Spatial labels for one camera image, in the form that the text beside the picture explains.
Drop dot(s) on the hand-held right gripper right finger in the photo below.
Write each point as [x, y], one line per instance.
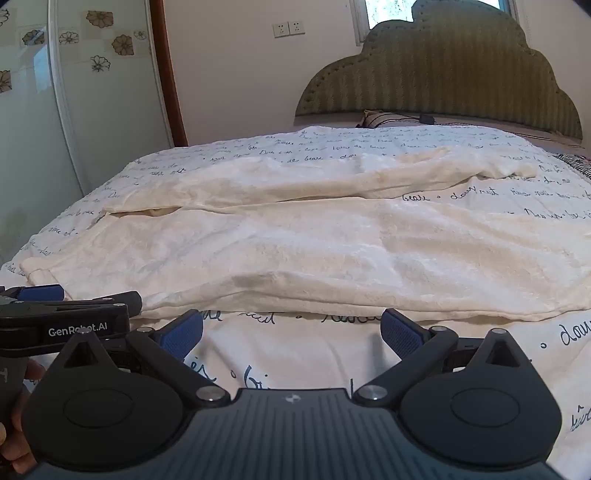
[401, 330]

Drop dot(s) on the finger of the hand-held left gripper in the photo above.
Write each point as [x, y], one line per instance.
[41, 292]
[123, 302]

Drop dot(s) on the patterned blanket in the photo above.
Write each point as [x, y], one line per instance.
[579, 164]

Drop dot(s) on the cream fleece pants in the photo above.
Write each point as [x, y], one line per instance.
[277, 249]

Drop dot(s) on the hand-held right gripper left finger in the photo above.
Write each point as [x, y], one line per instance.
[182, 331]

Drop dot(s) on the striped pillow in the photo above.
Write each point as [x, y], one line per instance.
[378, 119]

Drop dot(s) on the brown wooden door frame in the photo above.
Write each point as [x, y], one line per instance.
[168, 69]

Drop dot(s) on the white script-print quilt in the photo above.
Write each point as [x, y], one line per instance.
[531, 341]

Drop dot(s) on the white wall socket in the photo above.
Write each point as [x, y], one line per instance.
[280, 29]
[297, 27]

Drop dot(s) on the flower-print frosted sliding door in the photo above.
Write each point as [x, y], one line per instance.
[101, 120]

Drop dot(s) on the person's left hand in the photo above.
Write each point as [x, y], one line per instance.
[14, 438]

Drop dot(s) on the green padded headboard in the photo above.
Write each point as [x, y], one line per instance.
[438, 69]

